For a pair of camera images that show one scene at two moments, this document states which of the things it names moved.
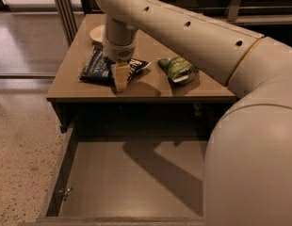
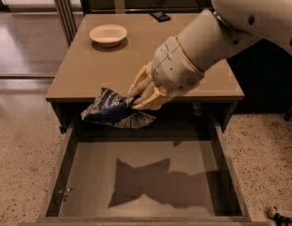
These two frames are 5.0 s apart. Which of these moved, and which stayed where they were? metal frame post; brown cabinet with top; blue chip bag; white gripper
Moved: blue chip bag; white gripper
Stayed: metal frame post; brown cabinet with top
